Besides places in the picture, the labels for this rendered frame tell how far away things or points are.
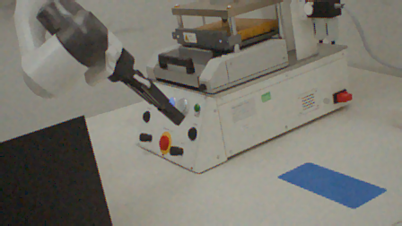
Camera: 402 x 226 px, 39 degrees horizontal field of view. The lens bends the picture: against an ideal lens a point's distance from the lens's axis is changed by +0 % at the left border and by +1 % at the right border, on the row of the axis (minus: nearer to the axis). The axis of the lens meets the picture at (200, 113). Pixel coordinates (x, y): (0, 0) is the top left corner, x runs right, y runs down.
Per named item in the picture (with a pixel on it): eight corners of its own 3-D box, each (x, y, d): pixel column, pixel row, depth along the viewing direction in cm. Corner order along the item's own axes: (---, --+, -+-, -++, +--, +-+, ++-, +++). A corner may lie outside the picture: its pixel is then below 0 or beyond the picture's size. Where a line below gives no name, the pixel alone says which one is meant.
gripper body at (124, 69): (129, 47, 120) (158, 73, 125) (113, 44, 127) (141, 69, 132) (109, 74, 119) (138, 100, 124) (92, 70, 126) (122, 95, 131)
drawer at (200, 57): (239, 52, 171) (234, 27, 168) (288, 58, 153) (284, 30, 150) (156, 80, 157) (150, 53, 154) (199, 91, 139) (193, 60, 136)
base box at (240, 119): (274, 90, 189) (266, 40, 184) (361, 108, 158) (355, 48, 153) (135, 144, 163) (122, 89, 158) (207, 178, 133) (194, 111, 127)
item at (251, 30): (232, 30, 167) (227, -2, 164) (282, 34, 149) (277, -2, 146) (185, 45, 159) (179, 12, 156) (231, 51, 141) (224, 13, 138)
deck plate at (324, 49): (266, 39, 184) (266, 37, 184) (348, 47, 156) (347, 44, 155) (145, 80, 162) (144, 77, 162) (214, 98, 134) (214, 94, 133)
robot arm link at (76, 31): (84, 85, 109) (122, 49, 108) (31, 41, 102) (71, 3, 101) (76, 50, 124) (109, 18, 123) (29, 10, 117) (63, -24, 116)
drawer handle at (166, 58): (165, 65, 153) (162, 52, 152) (195, 72, 141) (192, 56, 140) (159, 68, 152) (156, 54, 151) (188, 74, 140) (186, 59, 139)
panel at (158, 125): (137, 144, 161) (149, 81, 160) (194, 171, 137) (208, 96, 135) (131, 143, 160) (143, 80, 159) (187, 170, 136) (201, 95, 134)
